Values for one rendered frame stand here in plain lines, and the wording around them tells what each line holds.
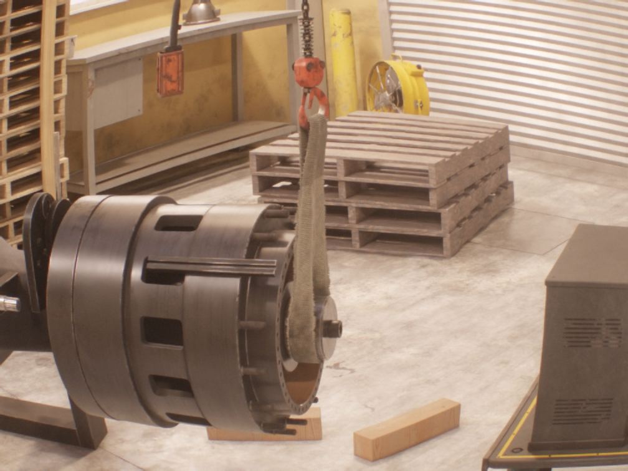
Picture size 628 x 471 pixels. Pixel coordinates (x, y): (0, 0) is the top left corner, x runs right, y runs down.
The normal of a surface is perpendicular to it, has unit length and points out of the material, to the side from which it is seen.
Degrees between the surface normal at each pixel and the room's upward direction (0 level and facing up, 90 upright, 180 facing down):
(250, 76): 90
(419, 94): 79
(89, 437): 90
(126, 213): 16
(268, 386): 110
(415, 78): 57
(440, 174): 90
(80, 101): 90
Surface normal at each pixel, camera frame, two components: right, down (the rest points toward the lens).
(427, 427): 0.59, 0.18
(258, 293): -0.22, -0.40
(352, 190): 0.88, 0.08
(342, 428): -0.05, -0.96
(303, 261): 0.76, 0.20
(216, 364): -0.25, 0.27
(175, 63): 0.29, 0.23
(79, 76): -0.65, 0.23
